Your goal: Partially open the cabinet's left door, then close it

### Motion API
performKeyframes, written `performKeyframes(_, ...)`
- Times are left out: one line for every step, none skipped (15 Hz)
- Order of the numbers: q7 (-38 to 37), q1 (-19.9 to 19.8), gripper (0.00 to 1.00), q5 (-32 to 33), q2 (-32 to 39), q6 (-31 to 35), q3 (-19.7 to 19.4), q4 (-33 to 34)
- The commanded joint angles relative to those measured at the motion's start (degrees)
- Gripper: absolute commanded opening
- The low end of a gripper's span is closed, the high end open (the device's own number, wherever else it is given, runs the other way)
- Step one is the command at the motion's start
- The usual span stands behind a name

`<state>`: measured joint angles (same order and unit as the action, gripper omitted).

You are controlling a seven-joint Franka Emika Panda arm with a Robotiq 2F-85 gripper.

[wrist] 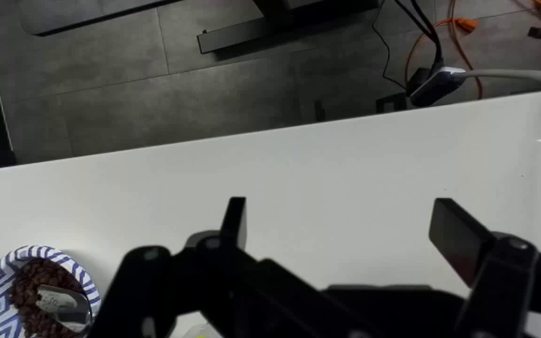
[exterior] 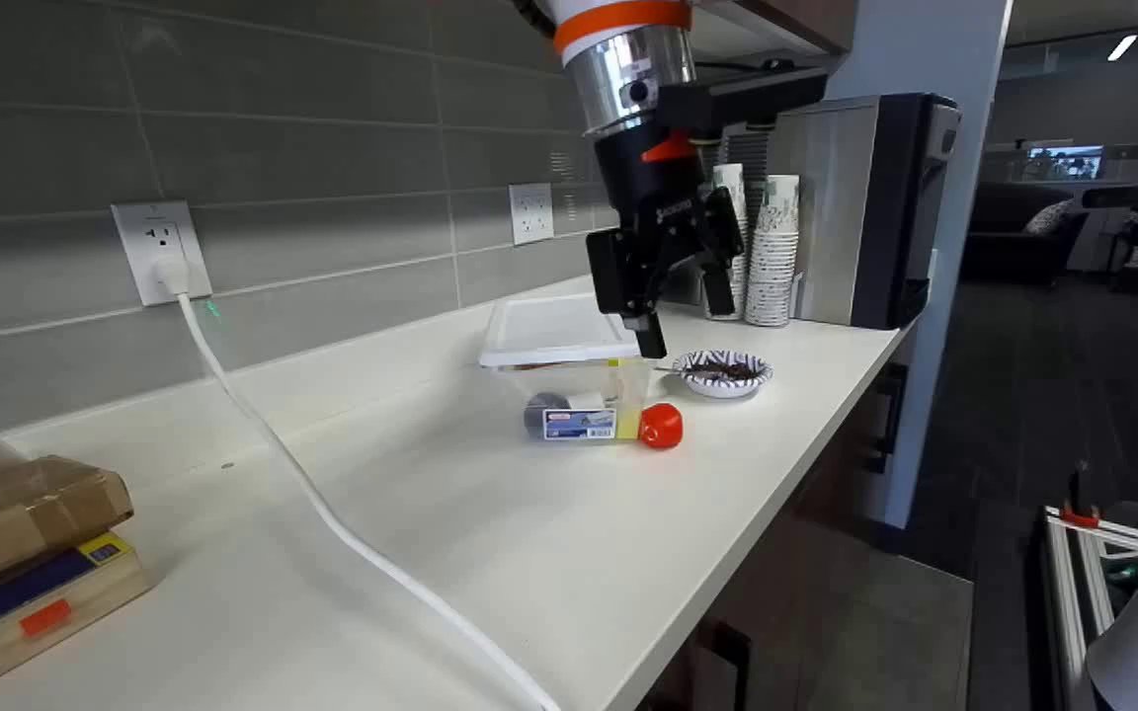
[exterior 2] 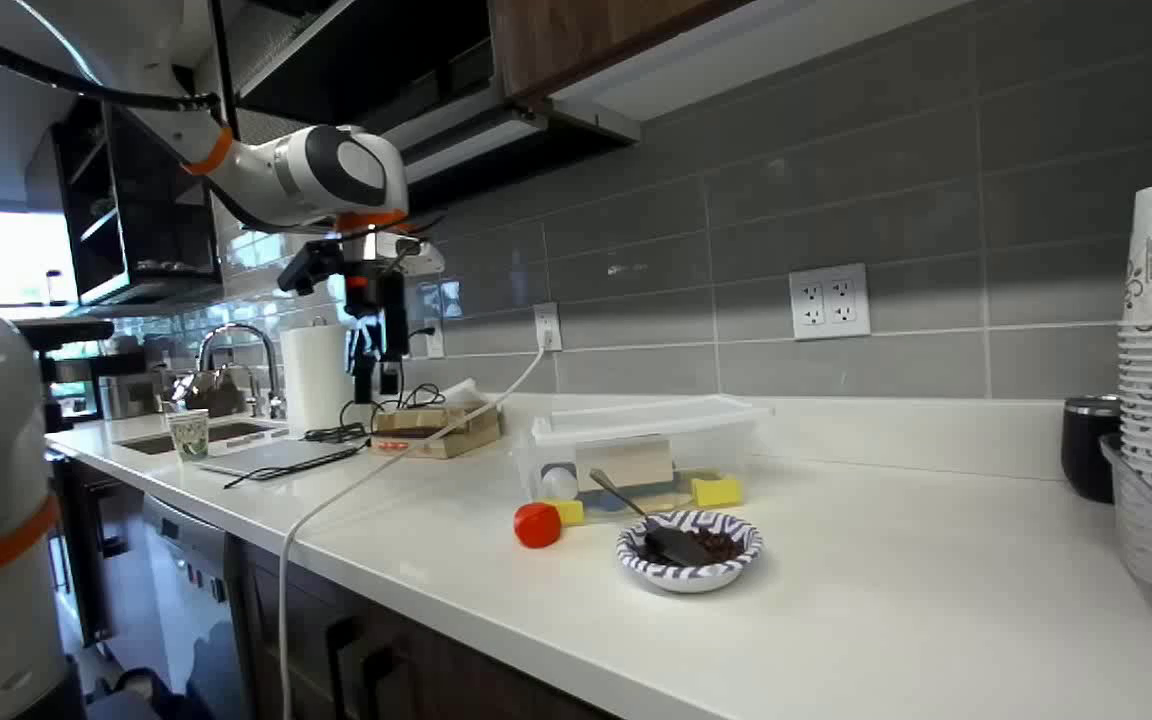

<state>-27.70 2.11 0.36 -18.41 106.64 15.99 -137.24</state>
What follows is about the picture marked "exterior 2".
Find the white outlet with plug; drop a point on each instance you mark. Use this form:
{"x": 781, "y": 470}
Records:
{"x": 547, "y": 327}

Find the white paper towel roll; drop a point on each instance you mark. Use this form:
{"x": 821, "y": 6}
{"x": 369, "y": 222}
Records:
{"x": 312, "y": 380}

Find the patterned paper bowl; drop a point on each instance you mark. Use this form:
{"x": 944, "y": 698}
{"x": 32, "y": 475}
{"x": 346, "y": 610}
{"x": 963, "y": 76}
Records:
{"x": 702, "y": 574}

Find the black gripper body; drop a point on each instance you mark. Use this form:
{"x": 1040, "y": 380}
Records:
{"x": 382, "y": 303}

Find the white double wall outlet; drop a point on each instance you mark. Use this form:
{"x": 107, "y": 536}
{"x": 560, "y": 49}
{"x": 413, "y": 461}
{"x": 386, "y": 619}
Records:
{"x": 830, "y": 303}

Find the chrome arched faucet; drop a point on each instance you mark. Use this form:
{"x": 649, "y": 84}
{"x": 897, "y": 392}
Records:
{"x": 268, "y": 380}

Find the grey drying mat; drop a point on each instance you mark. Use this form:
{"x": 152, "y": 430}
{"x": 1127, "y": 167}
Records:
{"x": 280, "y": 459}

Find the black upper cabinet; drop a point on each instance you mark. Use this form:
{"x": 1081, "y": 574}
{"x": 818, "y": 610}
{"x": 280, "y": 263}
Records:
{"x": 376, "y": 52}

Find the small yellow sponge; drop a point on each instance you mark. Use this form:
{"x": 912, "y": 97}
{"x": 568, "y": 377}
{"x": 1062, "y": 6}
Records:
{"x": 568, "y": 512}

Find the stainless dishwasher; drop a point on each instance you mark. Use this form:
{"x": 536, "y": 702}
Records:
{"x": 198, "y": 601}

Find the dark wooden base cabinet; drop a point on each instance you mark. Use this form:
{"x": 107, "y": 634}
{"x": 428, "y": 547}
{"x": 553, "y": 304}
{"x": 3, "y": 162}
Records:
{"x": 389, "y": 655}

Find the small paper cup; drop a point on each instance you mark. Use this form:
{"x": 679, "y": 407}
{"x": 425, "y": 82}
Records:
{"x": 189, "y": 435}

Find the countertop sink basin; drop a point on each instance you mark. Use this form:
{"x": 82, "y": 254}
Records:
{"x": 220, "y": 435}

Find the black open wall shelf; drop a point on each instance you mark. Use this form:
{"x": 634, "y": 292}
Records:
{"x": 136, "y": 227}

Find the white under-cabinet panel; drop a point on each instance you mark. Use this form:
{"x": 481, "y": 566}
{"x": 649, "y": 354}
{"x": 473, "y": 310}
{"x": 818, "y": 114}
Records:
{"x": 738, "y": 62}

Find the wooden box stack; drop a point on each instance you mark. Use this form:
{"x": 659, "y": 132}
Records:
{"x": 449, "y": 435}

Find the beige block in container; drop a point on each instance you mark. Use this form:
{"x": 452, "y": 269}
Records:
{"x": 627, "y": 461}

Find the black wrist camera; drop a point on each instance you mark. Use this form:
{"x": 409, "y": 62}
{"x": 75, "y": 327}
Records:
{"x": 304, "y": 267}

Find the black mug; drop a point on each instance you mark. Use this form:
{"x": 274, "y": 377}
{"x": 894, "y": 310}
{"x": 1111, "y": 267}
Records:
{"x": 1090, "y": 451}

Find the black spoon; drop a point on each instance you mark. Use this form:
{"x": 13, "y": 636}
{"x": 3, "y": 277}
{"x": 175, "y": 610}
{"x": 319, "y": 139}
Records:
{"x": 617, "y": 498}

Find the white orange-ringed robot arm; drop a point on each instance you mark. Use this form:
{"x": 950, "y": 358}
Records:
{"x": 321, "y": 172}

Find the clear plastic container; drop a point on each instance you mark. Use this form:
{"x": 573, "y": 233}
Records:
{"x": 641, "y": 422}

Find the red ball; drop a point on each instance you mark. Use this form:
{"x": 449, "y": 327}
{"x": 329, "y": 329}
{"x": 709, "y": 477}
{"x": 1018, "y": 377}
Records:
{"x": 536, "y": 524}

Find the large yellow sponge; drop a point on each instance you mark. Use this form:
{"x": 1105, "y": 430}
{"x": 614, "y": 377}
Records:
{"x": 719, "y": 495}

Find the black coffee machine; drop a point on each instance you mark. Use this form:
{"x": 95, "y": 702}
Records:
{"x": 61, "y": 332}

